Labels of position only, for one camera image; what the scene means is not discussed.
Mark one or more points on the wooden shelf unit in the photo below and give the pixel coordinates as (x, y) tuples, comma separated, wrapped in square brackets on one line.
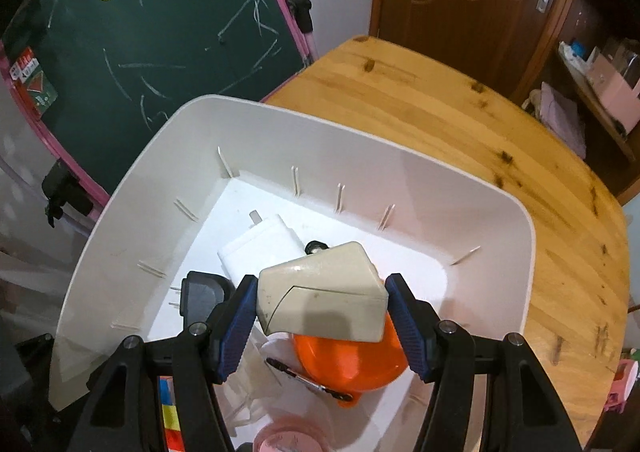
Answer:
[(589, 50)]

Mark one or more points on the black power adapter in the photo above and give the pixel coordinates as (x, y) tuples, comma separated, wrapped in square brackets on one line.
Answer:
[(200, 294)]

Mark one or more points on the wooden table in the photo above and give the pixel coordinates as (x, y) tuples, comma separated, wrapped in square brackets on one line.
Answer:
[(577, 316)]

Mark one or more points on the beige angular plastic object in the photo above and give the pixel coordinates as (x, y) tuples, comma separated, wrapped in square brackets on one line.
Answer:
[(333, 294)]

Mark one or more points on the orange round case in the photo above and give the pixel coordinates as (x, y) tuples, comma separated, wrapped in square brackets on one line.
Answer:
[(344, 369)]

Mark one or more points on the white wall charger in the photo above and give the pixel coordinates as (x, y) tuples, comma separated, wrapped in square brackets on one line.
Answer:
[(269, 243)]

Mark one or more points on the clear plastic box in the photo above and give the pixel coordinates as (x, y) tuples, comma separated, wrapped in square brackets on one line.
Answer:
[(250, 391)]

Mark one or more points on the pink correction tape dispenser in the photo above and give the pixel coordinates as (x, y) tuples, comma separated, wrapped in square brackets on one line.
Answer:
[(291, 433)]

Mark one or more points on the pink plastic stool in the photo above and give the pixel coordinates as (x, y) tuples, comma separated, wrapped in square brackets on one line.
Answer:
[(623, 383)]

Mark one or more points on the pink storage basket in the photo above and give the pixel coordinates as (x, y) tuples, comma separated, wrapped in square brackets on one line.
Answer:
[(614, 78)]

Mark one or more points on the red green card box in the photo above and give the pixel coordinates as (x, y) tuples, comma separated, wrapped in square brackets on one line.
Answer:
[(32, 84)]

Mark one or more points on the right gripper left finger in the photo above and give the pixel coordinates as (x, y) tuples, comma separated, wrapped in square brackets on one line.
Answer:
[(123, 410)]

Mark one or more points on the multicolour puzzle cube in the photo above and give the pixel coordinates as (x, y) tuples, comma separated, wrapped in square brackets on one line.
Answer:
[(170, 419)]

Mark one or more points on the white plastic storage bin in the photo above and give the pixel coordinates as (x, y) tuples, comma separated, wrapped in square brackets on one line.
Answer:
[(221, 165)]

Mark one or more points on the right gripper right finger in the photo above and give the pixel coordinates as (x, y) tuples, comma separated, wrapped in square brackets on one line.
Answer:
[(523, 411)]

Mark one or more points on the green chalkboard pink frame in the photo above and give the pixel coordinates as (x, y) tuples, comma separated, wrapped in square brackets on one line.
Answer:
[(122, 68)]

